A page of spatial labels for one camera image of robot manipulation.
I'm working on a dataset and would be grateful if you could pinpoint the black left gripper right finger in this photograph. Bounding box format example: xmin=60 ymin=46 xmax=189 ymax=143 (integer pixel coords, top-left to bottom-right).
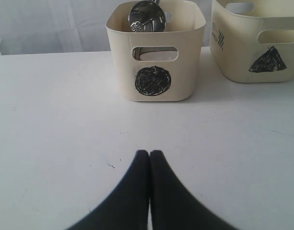
xmin=150 ymin=150 xmax=236 ymax=230

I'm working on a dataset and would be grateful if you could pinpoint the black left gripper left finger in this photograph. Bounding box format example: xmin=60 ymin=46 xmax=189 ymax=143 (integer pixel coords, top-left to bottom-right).
xmin=68 ymin=150 xmax=150 ymax=230

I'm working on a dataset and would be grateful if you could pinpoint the cream bin with triangle mark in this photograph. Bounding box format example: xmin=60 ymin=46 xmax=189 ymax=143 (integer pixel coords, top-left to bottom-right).
xmin=210 ymin=0 xmax=294 ymax=83

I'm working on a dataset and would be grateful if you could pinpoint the steel mug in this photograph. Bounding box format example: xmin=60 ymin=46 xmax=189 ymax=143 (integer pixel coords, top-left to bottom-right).
xmin=128 ymin=0 xmax=166 ymax=33

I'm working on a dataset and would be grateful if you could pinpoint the cream bin with circle mark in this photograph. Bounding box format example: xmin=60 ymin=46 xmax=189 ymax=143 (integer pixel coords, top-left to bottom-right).
xmin=106 ymin=0 xmax=206 ymax=102

